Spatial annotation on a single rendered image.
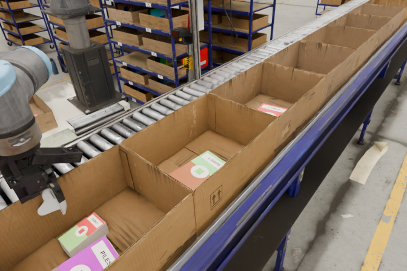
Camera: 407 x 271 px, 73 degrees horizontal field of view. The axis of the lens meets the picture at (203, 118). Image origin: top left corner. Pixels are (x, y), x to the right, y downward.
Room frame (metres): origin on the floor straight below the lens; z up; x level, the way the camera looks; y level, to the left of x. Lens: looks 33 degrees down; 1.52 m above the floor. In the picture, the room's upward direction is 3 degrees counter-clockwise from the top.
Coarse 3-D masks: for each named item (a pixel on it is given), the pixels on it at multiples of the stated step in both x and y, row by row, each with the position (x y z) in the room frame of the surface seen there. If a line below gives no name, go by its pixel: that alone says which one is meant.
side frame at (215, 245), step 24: (360, 96) 1.28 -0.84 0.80; (336, 120) 1.07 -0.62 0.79; (312, 144) 0.79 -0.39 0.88; (288, 168) 0.65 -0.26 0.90; (264, 192) 0.55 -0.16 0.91; (240, 216) 0.47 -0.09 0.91; (264, 216) 0.55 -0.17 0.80; (216, 240) 0.41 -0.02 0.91; (240, 240) 0.46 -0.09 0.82; (192, 264) 0.35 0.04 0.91; (216, 264) 0.41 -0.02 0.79
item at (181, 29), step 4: (176, 28) 1.69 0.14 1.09; (180, 28) 1.69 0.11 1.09; (184, 28) 1.69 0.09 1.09; (172, 32) 1.67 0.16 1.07; (176, 32) 1.65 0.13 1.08; (180, 32) 1.66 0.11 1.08; (184, 32) 1.68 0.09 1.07; (188, 32) 1.71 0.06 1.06; (172, 36) 1.68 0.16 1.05; (176, 36) 1.65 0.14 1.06; (180, 36) 1.66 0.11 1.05; (184, 36) 1.68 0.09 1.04; (188, 36) 1.72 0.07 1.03; (180, 40) 1.69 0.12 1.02; (184, 40) 1.70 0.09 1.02
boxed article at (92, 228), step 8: (88, 216) 0.48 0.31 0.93; (96, 216) 0.48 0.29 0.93; (80, 224) 0.45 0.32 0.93; (88, 224) 0.45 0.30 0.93; (96, 224) 0.45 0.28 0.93; (104, 224) 0.45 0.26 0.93; (72, 232) 0.43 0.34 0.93; (80, 232) 0.43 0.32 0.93; (88, 232) 0.43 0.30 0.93; (96, 232) 0.43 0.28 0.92; (104, 232) 0.45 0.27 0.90; (64, 240) 0.41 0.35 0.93; (72, 240) 0.41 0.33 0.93; (80, 240) 0.41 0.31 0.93; (88, 240) 0.42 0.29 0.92; (96, 240) 0.43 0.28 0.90; (64, 248) 0.40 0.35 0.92; (72, 248) 0.39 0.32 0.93; (80, 248) 0.40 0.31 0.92
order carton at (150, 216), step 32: (96, 160) 0.57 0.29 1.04; (128, 160) 0.60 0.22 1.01; (64, 192) 0.50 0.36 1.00; (96, 192) 0.55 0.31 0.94; (128, 192) 0.59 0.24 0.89; (160, 192) 0.51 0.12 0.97; (0, 224) 0.40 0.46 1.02; (32, 224) 0.43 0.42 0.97; (64, 224) 0.48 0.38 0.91; (128, 224) 0.48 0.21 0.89; (160, 224) 0.36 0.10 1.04; (192, 224) 0.42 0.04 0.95; (0, 256) 0.37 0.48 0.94; (32, 256) 0.40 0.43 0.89; (64, 256) 0.39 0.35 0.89; (128, 256) 0.30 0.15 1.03; (160, 256) 0.35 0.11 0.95
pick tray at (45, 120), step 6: (36, 96) 1.37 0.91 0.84; (30, 102) 1.46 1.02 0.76; (36, 102) 1.42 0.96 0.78; (42, 102) 1.30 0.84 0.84; (36, 108) 1.39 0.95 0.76; (42, 108) 1.34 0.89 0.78; (48, 108) 1.23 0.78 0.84; (42, 114) 1.16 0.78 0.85; (48, 114) 1.18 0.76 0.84; (36, 120) 1.14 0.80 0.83; (42, 120) 1.16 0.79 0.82; (48, 120) 1.17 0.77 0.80; (54, 120) 1.19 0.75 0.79; (42, 126) 1.15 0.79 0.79; (48, 126) 1.17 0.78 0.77; (54, 126) 1.18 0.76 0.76; (42, 132) 1.14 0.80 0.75
